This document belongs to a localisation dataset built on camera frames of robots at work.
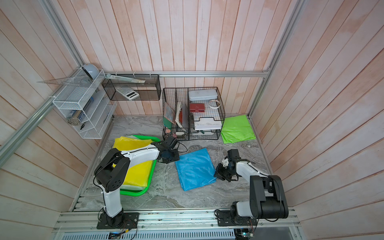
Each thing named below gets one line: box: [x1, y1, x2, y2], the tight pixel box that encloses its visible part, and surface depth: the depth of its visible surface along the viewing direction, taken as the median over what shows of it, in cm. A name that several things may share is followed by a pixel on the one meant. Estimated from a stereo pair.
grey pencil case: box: [188, 89, 218, 101], surface depth 103 cm
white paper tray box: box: [194, 117, 222, 131], surface depth 92 cm
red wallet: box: [189, 103, 205, 113], surface depth 97 cm
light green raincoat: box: [221, 114, 256, 144], surface depth 108 cm
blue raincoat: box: [175, 148, 217, 191], surface depth 91 cm
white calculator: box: [115, 87, 140, 101], surface depth 100 cm
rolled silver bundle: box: [67, 110, 84, 126], surface depth 79 cm
